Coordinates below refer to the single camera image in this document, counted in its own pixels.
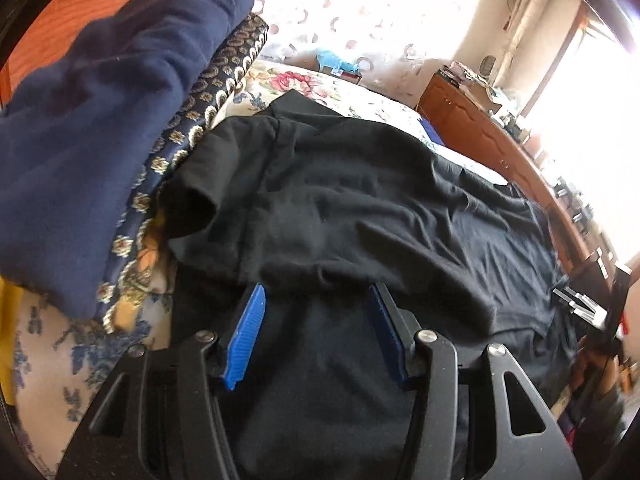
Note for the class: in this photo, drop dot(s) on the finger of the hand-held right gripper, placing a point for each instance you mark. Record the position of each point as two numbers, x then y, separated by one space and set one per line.
575 302

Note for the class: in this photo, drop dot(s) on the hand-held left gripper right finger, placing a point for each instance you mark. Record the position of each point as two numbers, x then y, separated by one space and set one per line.
387 340

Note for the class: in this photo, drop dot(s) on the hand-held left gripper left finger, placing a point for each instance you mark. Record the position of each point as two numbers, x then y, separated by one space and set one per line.
245 335

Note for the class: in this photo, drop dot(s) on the black printed t-shirt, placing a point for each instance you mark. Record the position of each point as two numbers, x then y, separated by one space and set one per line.
350 220

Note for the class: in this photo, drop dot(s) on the person's right hand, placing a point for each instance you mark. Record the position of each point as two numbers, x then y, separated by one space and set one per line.
595 367

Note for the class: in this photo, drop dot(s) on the wooden framed window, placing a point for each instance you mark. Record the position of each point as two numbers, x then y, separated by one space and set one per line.
590 135

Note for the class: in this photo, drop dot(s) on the navy blue mattress cover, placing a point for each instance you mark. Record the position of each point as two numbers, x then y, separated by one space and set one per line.
431 132

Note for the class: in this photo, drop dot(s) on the long wooden cabinet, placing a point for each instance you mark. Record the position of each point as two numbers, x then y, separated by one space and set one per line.
465 120

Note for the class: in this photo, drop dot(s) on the yellow plush toy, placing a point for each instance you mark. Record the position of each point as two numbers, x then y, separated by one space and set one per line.
6 340

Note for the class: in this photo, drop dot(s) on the navy blue folded cloth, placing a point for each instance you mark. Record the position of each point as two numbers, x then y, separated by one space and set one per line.
100 135

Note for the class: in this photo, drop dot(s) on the dark gold-patterned cloth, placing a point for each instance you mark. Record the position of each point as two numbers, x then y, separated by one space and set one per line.
210 90

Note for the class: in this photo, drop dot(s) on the small round desk fan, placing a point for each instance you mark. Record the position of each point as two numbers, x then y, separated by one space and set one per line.
487 66

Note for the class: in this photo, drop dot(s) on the pile of papers and boxes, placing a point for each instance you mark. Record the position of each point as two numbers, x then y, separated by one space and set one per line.
460 77

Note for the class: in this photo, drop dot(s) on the pink floral blanket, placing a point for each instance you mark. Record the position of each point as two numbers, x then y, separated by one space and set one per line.
295 82

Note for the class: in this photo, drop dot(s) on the small cardboard box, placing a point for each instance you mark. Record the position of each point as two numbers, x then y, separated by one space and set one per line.
350 79

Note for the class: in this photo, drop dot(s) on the blue cloth on box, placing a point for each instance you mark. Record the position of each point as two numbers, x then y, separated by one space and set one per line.
332 60

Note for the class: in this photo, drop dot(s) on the white patterned window curtain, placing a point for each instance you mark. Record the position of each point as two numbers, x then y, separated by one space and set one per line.
525 20

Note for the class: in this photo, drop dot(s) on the circle-patterned sheer curtain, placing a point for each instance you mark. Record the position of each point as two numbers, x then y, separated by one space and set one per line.
350 5

